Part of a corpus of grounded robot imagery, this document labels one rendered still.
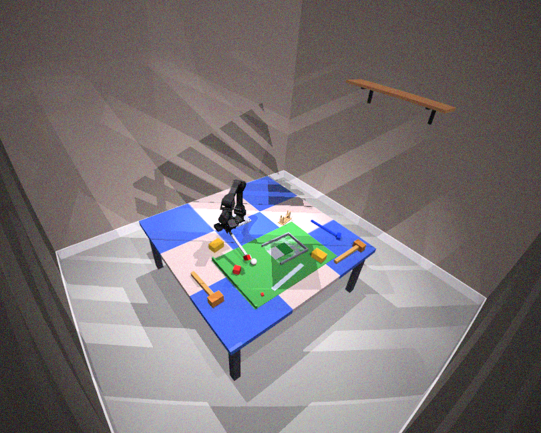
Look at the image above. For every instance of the yellow rectangular block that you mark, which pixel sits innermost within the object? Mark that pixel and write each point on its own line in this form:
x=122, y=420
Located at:
x=318, y=255
x=216, y=245

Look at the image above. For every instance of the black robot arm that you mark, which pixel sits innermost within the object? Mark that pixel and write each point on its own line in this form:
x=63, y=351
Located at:
x=228, y=202

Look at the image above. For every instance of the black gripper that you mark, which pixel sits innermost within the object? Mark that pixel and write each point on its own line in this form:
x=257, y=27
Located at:
x=219, y=227

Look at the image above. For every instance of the light grey flat bar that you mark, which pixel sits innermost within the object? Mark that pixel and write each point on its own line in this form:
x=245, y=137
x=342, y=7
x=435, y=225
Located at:
x=288, y=276

